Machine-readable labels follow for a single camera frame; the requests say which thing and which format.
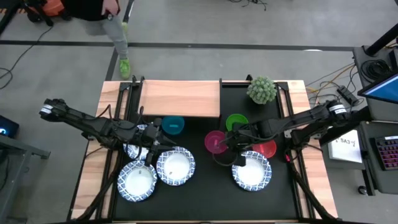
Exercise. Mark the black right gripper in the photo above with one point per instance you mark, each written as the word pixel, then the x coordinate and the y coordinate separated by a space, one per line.
pixel 242 137

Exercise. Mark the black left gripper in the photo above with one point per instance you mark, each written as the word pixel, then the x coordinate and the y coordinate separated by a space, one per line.
pixel 152 133

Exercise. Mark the magenta plastic bowl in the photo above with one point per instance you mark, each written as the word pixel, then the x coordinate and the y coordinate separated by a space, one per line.
pixel 213 141

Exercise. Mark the blue patterned paper plate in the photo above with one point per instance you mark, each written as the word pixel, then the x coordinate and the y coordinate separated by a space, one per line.
pixel 133 152
pixel 136 183
pixel 252 174
pixel 175 166

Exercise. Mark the teal plastic bowl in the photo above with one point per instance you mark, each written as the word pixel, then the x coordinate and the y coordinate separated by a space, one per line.
pixel 173 126

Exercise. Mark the green plastic bowl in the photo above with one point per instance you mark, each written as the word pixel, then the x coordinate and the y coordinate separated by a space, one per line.
pixel 236 119

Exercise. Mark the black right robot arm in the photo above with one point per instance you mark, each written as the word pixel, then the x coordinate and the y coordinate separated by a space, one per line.
pixel 311 119

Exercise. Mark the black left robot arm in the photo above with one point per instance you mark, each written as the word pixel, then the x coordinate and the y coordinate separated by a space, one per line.
pixel 93 124

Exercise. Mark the wooden shelf board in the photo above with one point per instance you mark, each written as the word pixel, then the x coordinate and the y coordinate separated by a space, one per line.
pixel 180 98

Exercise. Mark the red plastic bowl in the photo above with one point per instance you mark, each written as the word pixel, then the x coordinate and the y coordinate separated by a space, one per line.
pixel 267 150

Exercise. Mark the black table mat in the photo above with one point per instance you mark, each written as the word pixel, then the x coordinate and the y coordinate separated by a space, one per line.
pixel 202 199

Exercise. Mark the green artificial succulent plant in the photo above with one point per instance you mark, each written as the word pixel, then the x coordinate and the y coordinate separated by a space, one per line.
pixel 261 90

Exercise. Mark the person's green shoe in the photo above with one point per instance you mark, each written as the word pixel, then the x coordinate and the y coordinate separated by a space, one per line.
pixel 125 68

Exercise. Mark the white paper sign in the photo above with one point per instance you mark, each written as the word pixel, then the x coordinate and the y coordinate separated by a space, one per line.
pixel 345 152

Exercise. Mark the black power strip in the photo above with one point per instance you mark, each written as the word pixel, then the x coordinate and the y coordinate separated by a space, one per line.
pixel 347 95

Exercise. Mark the black caster wheel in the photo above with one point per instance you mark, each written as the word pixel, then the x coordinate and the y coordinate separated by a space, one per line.
pixel 362 190

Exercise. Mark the grey desk with keyboard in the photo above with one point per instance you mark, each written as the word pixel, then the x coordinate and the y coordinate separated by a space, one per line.
pixel 370 174

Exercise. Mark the grey metal desk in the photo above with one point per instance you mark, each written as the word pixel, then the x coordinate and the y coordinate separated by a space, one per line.
pixel 12 161

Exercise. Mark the black device with blue light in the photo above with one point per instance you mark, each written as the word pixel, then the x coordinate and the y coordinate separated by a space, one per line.
pixel 9 124

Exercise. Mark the person's hand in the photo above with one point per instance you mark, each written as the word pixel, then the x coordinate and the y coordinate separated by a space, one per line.
pixel 112 7

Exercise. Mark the backlit keyboard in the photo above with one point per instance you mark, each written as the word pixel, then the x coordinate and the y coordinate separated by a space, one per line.
pixel 388 154

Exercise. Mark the person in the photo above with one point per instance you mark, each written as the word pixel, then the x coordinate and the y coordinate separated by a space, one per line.
pixel 87 9

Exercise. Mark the computer monitor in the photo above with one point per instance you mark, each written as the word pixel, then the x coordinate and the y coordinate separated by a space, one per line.
pixel 384 90

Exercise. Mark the orange shop vacuum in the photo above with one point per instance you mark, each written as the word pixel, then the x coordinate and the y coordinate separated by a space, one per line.
pixel 51 7

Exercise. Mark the black pole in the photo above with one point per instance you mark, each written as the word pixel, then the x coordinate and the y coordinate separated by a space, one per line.
pixel 384 39

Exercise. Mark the black shelf post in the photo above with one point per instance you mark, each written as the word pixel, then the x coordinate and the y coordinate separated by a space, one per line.
pixel 221 93

